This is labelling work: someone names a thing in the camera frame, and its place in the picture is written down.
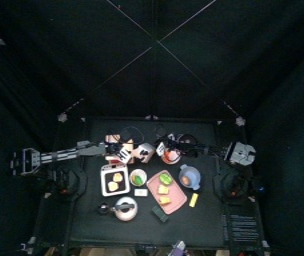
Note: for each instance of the yellow toy butter stick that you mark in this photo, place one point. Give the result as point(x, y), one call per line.
point(194, 200)

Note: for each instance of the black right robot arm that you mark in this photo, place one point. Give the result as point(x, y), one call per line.
point(236, 152)

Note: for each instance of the pink cutting board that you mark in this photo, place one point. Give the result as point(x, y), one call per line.
point(175, 196)

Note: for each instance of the green striped toy block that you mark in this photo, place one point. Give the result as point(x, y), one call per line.
point(160, 214)

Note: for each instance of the purple white object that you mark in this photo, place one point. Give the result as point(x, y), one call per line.
point(178, 248)

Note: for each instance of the green toy fruit half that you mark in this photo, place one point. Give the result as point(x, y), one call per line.
point(166, 179)

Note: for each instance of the blue grey toy pot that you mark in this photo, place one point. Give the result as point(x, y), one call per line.
point(190, 176)

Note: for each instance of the small white block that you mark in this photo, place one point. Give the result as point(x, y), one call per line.
point(140, 192)

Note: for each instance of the white tray black rim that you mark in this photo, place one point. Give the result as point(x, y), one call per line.
point(115, 180)

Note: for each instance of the yellow toy bread slice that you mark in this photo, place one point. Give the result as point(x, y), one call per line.
point(118, 177)
point(112, 186)

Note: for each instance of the green yellow round toy food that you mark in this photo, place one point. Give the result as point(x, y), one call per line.
point(138, 180)

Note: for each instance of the grey frame corner clamp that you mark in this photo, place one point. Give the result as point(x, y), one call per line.
point(63, 117)
point(240, 121)

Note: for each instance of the yellow toy food piece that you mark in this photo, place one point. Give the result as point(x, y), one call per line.
point(163, 190)
point(164, 200)

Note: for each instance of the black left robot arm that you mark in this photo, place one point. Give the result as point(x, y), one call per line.
point(56, 156)

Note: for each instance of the white knife holder block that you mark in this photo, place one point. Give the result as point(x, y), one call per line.
point(146, 152)

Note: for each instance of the small white bowl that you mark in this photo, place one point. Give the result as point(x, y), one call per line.
point(138, 177)

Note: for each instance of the white plate red food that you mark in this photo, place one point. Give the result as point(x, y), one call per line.
point(171, 156)

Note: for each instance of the small black cup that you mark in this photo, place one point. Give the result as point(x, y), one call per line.
point(103, 208)

